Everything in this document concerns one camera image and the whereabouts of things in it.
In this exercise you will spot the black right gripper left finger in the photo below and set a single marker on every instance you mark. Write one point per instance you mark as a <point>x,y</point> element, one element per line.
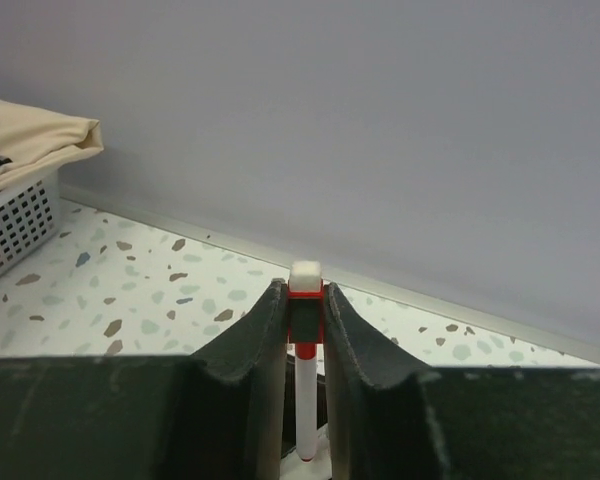
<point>214,414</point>

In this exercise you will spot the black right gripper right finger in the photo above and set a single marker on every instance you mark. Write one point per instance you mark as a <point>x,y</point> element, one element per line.
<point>391,416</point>

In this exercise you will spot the red white marker pen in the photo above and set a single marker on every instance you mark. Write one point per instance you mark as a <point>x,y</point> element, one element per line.
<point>305,333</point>

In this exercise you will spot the brown wooden desk organizer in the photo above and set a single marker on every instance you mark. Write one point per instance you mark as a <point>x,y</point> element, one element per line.
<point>292,466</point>

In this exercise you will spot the white perforated basket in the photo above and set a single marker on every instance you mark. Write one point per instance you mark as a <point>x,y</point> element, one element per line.
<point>30,214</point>

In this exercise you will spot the beige folded cloth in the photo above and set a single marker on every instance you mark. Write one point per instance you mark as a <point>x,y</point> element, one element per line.
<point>34,140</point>

